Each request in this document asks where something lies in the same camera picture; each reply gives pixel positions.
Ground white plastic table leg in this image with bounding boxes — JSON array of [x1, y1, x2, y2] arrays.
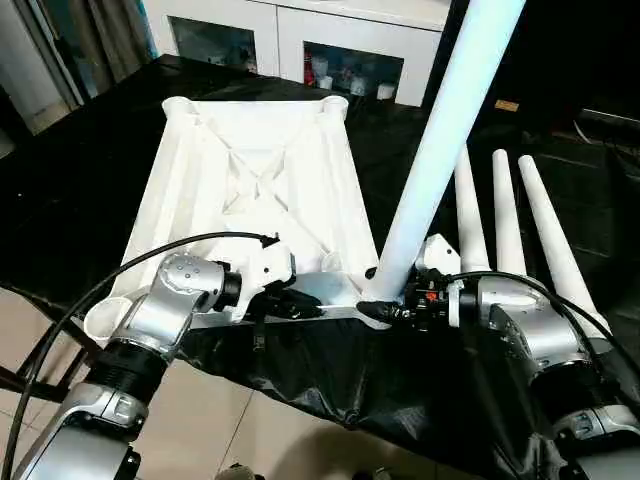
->
[[517, 154, 615, 352], [491, 148, 527, 276], [454, 142, 492, 275], [367, 0, 527, 307]]

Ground white plastic table top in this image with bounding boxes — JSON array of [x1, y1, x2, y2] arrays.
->
[[82, 94, 409, 351]]

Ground black table mat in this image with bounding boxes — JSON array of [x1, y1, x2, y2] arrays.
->
[[0, 53, 640, 480]]

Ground white glass-door cabinet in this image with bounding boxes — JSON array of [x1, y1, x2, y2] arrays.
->
[[149, 0, 451, 109]]

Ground black long bar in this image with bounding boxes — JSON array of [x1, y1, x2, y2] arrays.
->
[[579, 107, 640, 127]]

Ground grey curtain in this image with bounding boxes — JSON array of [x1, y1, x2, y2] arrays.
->
[[0, 0, 157, 136]]

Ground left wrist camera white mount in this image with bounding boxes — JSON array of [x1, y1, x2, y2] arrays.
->
[[219, 232, 297, 324]]

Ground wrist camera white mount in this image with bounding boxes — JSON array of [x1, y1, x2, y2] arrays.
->
[[412, 232, 465, 330], [219, 232, 297, 324]]

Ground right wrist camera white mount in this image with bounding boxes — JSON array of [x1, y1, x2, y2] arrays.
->
[[412, 232, 465, 330]]

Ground black folding table frame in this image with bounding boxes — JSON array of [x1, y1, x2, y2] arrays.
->
[[0, 319, 96, 404]]

